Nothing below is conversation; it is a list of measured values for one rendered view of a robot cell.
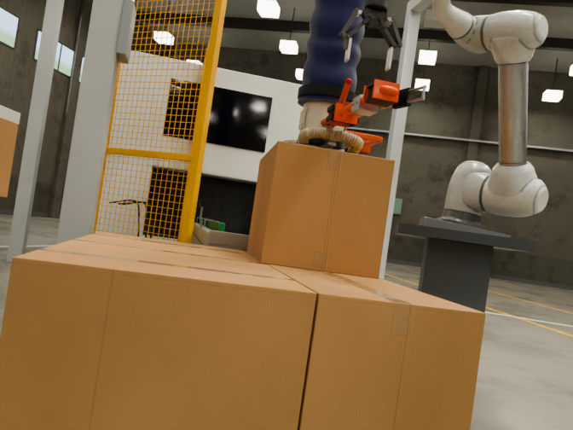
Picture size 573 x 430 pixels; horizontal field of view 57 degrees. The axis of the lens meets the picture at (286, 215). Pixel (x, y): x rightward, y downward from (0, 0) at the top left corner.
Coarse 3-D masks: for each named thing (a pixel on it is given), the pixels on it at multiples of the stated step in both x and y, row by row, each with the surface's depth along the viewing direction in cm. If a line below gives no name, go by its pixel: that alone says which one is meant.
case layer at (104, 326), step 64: (64, 256) 111; (128, 256) 131; (192, 256) 158; (64, 320) 101; (128, 320) 103; (192, 320) 106; (256, 320) 108; (320, 320) 111; (384, 320) 114; (448, 320) 117; (0, 384) 98; (64, 384) 101; (128, 384) 103; (192, 384) 106; (256, 384) 109; (320, 384) 111; (384, 384) 114; (448, 384) 118
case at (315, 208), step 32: (288, 160) 171; (320, 160) 173; (352, 160) 175; (384, 160) 176; (256, 192) 225; (288, 192) 171; (320, 192) 173; (352, 192) 175; (384, 192) 176; (256, 224) 203; (288, 224) 171; (320, 224) 173; (352, 224) 175; (384, 224) 176; (256, 256) 186; (288, 256) 171; (320, 256) 173; (352, 256) 175
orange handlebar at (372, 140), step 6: (384, 90) 141; (390, 90) 141; (396, 90) 142; (348, 102) 167; (342, 108) 172; (348, 108) 166; (342, 114) 174; (348, 114) 171; (354, 114) 169; (324, 120) 192; (348, 132) 211; (354, 132) 211; (366, 138) 212; (372, 138) 213; (378, 138) 213; (366, 144) 227; (372, 144) 223
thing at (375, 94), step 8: (376, 80) 142; (368, 88) 149; (376, 88) 142; (368, 96) 148; (376, 96) 142; (384, 96) 142; (392, 96) 143; (376, 104) 149; (384, 104) 147; (392, 104) 146
